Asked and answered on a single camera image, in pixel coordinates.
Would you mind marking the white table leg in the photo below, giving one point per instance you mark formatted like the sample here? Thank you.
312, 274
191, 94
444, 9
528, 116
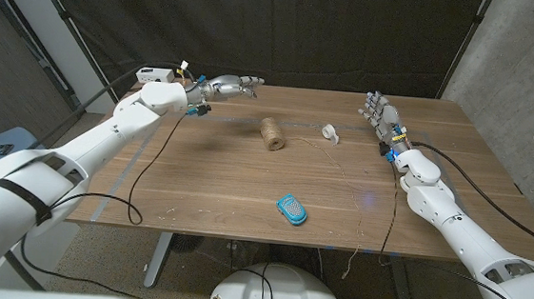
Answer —
158, 260

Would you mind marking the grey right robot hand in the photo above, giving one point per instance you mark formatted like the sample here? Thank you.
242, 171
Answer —
386, 118

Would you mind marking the black backdrop curtain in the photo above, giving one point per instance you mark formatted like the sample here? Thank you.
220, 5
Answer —
305, 28

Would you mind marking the dark grey wall rail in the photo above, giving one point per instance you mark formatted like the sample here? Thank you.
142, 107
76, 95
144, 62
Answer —
31, 47

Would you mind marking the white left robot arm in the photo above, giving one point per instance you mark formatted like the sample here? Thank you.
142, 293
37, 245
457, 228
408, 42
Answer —
55, 171

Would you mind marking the brown twine spool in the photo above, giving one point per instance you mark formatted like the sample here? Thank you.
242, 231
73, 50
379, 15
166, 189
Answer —
272, 133

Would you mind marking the black ribbed disc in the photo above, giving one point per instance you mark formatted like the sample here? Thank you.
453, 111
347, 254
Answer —
186, 243

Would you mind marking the black backdrop frame pole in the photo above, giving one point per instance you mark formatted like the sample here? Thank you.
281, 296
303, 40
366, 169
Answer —
67, 21
466, 41

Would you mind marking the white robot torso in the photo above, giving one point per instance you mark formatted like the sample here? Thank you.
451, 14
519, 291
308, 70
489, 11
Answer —
280, 289

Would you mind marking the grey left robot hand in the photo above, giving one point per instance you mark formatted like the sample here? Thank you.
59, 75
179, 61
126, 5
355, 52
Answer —
224, 87

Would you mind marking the brown twine strand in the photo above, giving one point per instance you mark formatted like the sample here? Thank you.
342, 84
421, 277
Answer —
343, 171

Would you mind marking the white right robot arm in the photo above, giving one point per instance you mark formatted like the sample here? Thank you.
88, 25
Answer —
461, 231

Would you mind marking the blue oval scrubber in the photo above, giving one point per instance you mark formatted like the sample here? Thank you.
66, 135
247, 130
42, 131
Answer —
292, 209

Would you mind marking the white tape roll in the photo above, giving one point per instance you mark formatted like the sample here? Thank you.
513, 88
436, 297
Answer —
329, 131

